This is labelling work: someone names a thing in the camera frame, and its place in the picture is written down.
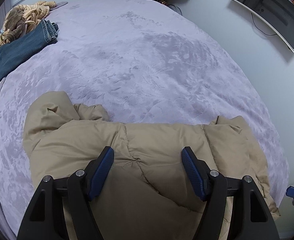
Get brown plush garment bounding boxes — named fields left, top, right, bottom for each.
left=2, top=8, right=25, bottom=43

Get black television cable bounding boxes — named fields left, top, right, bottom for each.
left=251, top=12, right=278, bottom=37

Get lavender plush bed blanket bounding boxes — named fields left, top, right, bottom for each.
left=0, top=0, right=289, bottom=239

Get beige puffer jacket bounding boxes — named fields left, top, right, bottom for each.
left=23, top=92, right=280, bottom=239

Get tan striped knit garment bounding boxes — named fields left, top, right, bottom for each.
left=0, top=1, right=57, bottom=47

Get blue denim jeans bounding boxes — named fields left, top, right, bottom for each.
left=0, top=20, right=59, bottom=81

